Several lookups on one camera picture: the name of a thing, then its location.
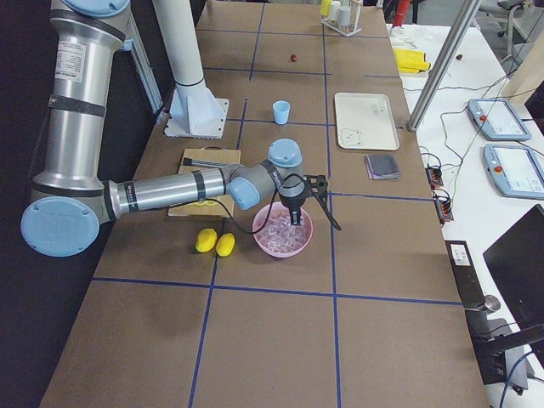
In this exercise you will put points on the yellow plastic cup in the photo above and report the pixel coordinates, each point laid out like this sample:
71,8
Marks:
325,7

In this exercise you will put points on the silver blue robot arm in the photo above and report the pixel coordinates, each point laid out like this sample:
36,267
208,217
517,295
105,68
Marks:
69,202

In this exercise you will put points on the steel muddler black tip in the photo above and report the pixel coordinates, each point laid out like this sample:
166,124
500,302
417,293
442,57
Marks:
200,163

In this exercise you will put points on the cream bear print tray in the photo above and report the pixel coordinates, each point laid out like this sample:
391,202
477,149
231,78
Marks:
365,122

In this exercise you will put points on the black monitor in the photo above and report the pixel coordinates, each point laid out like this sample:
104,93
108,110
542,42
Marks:
515,263

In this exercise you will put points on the white cup rack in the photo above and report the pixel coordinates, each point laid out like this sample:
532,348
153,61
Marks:
354,26

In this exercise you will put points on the whole yellow lemon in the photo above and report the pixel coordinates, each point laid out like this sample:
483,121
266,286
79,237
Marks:
206,240
225,245

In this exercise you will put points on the light blue plastic cup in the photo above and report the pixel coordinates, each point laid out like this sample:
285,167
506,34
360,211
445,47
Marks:
281,111

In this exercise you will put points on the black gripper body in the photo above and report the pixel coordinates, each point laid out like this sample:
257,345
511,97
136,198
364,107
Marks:
293,199

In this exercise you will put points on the blue teach pendant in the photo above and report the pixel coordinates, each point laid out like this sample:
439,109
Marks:
497,120
514,171

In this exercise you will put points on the pink bowl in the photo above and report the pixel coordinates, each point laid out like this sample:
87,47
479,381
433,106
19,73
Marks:
261,218

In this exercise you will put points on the grey folded cloth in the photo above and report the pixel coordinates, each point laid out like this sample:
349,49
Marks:
383,166

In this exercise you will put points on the yellow cloth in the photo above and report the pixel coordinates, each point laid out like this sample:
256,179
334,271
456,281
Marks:
410,60

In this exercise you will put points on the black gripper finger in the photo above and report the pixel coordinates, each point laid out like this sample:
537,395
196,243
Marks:
295,216

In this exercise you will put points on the aluminium frame post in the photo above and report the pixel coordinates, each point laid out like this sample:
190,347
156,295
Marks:
446,54

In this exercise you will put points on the wooden cutting board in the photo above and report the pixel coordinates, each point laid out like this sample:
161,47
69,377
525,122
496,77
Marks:
206,208

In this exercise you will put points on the pile of clear ice cubes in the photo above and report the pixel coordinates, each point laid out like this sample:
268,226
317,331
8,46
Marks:
278,235

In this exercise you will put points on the white plastic cup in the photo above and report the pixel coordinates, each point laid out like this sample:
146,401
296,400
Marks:
343,17

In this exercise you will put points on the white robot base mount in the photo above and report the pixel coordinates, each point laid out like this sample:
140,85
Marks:
196,113

